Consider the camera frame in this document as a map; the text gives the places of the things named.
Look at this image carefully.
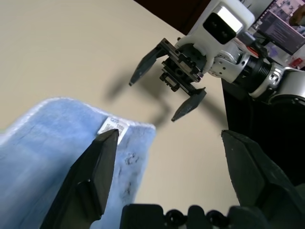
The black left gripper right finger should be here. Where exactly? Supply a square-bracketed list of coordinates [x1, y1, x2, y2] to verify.
[221, 130, 305, 229]

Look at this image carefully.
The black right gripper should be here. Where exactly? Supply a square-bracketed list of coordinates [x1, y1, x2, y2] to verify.
[128, 38, 207, 123]

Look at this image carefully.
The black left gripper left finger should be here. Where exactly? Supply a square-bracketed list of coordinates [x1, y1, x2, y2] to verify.
[40, 128, 120, 229]

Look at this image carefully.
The light blue towel white trim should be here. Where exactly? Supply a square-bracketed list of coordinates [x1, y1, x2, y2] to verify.
[0, 96, 157, 229]

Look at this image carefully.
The small red box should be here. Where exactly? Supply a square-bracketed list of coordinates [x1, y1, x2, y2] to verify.
[289, 56, 305, 69]

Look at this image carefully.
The computer monitor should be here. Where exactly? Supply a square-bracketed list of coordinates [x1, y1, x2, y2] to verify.
[254, 0, 305, 55]

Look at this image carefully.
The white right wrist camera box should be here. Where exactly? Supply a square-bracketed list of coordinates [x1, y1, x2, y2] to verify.
[175, 0, 255, 74]

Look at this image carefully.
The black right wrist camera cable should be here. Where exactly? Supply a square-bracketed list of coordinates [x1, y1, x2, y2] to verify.
[238, 31, 272, 60]

